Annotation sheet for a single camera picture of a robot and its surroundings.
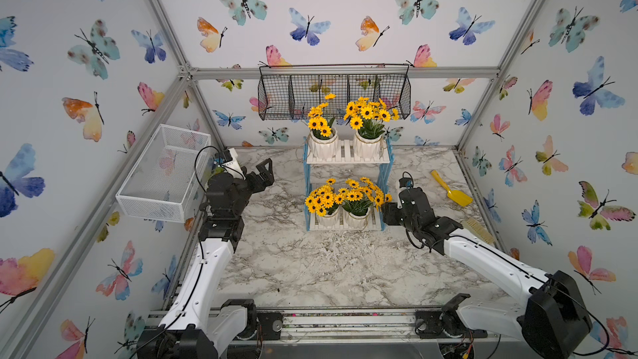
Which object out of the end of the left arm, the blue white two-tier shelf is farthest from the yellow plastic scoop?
the end of the left arm

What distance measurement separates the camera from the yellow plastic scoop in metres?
1.03

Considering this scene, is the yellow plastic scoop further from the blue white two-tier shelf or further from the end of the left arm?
the end of the left arm
